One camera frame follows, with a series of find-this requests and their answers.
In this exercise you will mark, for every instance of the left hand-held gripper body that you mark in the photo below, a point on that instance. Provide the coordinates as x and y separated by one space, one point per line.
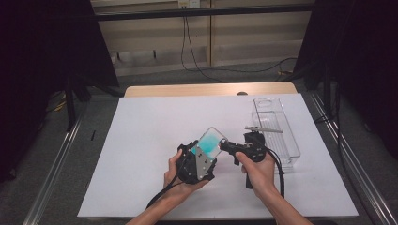
195 167

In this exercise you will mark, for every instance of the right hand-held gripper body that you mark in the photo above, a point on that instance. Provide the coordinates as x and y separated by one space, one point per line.
255 148

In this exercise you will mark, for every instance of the pink and blue phone case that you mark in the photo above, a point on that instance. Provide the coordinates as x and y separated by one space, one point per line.
210 142

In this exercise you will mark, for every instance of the person's left hand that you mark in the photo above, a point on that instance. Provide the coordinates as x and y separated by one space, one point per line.
184 187

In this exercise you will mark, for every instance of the person's right hand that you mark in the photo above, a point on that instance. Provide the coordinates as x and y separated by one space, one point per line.
258 176

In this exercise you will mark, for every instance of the clear plastic storage box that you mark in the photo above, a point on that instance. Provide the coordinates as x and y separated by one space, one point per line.
278 137

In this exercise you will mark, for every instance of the white board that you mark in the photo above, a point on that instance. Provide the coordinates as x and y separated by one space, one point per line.
140 140

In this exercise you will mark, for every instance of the wooden table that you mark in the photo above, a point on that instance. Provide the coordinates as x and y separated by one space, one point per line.
187 90

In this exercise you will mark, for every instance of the small black floor piece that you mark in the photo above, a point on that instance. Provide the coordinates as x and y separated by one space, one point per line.
93 135

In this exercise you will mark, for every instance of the black stand pole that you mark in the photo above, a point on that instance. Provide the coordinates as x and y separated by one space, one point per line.
70 103

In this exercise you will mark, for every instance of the black horizontal bar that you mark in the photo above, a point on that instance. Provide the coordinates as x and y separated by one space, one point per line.
203 12

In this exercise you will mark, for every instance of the black curtain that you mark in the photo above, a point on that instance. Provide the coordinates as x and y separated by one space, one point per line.
37 62
359 62

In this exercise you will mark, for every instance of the aluminium floor rail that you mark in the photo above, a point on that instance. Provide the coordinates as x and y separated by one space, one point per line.
347 150
53 175

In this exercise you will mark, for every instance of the white wall socket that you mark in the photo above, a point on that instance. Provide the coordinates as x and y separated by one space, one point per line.
188 3

